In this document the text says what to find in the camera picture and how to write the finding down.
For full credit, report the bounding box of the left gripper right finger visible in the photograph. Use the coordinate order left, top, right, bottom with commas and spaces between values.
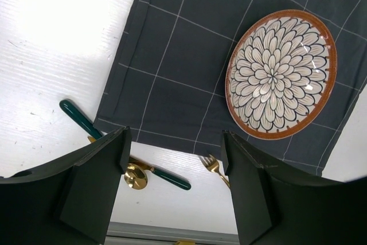
221, 131, 366, 244

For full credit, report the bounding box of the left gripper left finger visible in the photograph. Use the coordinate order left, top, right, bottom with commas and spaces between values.
1, 127, 132, 244

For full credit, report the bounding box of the gold spoon green handle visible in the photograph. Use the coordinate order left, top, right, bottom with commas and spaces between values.
59, 99, 148, 190

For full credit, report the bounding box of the gold fork green handle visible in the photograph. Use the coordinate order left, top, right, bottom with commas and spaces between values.
199, 154, 230, 188

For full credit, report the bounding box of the gold knife green handle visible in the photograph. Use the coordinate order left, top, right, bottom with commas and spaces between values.
87, 135, 192, 192

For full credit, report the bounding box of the floral plate orange rim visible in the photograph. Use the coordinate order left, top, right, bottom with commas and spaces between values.
225, 9, 337, 140

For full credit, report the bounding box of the dark grey checked cloth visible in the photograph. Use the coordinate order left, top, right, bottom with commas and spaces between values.
94, 0, 366, 176

